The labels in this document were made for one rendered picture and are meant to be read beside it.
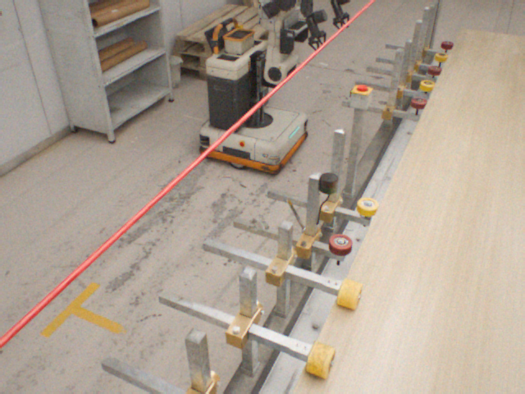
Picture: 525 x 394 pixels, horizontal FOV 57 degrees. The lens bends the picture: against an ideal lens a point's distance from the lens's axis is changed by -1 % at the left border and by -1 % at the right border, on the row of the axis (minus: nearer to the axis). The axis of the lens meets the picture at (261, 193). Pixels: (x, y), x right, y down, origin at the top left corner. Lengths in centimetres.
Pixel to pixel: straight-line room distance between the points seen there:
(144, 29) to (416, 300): 371
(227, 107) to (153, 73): 146
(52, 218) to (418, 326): 260
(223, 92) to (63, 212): 136
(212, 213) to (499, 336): 216
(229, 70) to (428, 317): 232
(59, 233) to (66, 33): 152
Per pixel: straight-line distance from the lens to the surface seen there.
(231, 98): 347
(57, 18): 404
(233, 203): 336
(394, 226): 182
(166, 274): 290
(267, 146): 347
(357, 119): 206
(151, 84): 488
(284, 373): 169
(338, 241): 171
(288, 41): 329
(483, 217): 198
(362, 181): 238
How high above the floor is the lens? 203
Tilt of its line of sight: 36 degrees down
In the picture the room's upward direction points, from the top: straight up
